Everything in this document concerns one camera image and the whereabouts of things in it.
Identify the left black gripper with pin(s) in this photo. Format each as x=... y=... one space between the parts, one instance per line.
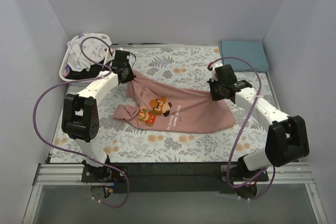
x=127 y=75

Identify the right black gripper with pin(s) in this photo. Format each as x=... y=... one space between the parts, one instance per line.
x=218 y=93

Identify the pink printed t shirt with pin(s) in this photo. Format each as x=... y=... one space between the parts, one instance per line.
x=165 y=108

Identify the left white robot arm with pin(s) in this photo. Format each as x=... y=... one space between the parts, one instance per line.
x=80 y=117

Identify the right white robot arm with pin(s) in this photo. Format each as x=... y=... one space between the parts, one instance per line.
x=287 y=139

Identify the white crumpled garment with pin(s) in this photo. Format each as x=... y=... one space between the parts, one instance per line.
x=93 y=48

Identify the black garment in basket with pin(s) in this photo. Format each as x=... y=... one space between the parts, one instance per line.
x=84 y=74

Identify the white laundry basket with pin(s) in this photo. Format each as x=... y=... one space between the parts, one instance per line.
x=64 y=69

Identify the folded teal t shirt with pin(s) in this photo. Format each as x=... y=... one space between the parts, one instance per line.
x=252 y=52

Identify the aluminium frame rail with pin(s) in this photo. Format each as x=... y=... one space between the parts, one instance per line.
x=71 y=174

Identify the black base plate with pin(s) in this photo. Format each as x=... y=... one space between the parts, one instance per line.
x=170 y=177

